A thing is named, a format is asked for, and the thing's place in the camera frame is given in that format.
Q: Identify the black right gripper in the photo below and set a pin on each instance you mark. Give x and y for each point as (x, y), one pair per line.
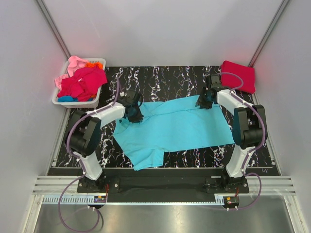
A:
(200, 102)

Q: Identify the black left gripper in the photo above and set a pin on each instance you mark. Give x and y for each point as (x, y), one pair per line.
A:
(138, 118)

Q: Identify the cyan t shirt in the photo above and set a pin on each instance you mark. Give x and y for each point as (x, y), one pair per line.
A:
(171, 126)

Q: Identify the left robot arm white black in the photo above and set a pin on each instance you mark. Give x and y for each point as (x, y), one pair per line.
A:
(85, 133)

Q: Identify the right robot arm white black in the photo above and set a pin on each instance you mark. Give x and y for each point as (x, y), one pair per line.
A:
(248, 130)

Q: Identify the folded red t shirt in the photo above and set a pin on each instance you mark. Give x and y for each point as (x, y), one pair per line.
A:
(247, 74)

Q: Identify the white plastic laundry basket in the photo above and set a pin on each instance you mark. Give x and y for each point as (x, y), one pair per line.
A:
(86, 104)

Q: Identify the magenta t shirt in basket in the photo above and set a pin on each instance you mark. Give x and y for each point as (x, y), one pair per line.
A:
(84, 84)

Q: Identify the orange t shirt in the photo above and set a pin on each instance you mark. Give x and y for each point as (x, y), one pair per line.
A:
(96, 64)

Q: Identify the blue t shirt in basket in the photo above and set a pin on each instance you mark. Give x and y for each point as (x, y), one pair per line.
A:
(71, 99)

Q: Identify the light pink t shirt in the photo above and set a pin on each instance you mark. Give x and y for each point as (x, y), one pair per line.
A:
(75, 63)

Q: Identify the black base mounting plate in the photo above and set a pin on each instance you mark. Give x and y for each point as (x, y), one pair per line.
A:
(164, 185)

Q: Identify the aluminium frame rail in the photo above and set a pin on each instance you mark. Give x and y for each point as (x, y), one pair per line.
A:
(270, 185)

